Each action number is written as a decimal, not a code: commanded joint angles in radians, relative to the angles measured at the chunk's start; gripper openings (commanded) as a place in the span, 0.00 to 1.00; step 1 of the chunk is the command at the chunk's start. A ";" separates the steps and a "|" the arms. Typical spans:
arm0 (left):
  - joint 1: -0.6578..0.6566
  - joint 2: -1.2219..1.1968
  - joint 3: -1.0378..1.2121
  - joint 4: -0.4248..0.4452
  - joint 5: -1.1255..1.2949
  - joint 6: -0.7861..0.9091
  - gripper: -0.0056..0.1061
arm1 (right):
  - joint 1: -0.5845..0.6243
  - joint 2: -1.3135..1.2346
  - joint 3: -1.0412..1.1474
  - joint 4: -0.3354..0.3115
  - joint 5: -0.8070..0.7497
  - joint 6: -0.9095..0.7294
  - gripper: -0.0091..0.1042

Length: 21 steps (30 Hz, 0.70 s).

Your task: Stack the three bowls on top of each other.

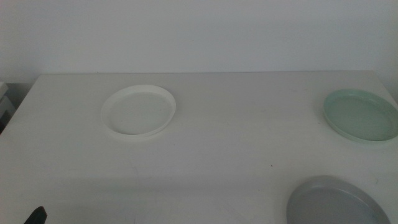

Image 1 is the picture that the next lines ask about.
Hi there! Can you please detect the pale green shallow bowl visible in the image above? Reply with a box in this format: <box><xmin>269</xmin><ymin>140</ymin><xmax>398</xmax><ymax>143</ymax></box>
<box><xmin>323</xmin><ymin>88</ymin><xmax>398</xmax><ymax>144</ymax></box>

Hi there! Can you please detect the white shallow bowl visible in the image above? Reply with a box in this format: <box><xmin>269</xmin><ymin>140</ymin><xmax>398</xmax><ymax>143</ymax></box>
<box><xmin>100</xmin><ymin>84</ymin><xmax>177</xmax><ymax>139</ymax></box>

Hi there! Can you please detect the grey shallow bowl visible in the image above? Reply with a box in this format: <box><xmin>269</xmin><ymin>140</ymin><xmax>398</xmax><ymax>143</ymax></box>
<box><xmin>285</xmin><ymin>175</ymin><xmax>392</xmax><ymax>224</ymax></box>

